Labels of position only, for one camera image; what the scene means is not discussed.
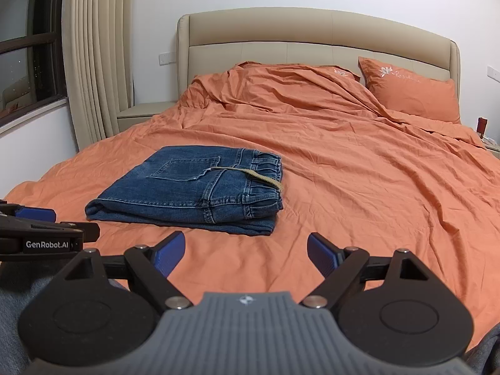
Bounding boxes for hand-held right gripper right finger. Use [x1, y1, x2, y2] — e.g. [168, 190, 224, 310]
[300, 233, 434, 309]

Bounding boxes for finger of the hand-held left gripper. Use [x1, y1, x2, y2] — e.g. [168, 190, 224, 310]
[58, 222, 101, 245]
[0, 202, 58, 224]

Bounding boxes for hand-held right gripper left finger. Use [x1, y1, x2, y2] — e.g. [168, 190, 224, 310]
[62, 231, 194, 312]

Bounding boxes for blue denim pants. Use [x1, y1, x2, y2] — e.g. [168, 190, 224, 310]
[85, 145, 284, 237]

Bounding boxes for orange bed duvet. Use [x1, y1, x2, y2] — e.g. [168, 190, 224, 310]
[2, 61, 500, 354]

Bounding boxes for beige empty nightstand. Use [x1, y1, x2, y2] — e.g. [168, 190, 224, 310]
[117, 101, 179, 133]

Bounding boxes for dark framed window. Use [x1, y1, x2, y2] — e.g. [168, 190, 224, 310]
[0, 0, 68, 126]

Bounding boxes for beige curtain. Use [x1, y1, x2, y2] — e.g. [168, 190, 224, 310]
[62, 0, 136, 153]

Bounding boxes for orange pillow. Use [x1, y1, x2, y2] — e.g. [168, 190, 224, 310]
[358, 56, 462, 125]

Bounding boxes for beige padded headboard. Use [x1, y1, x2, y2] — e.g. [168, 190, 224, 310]
[177, 7, 462, 126]

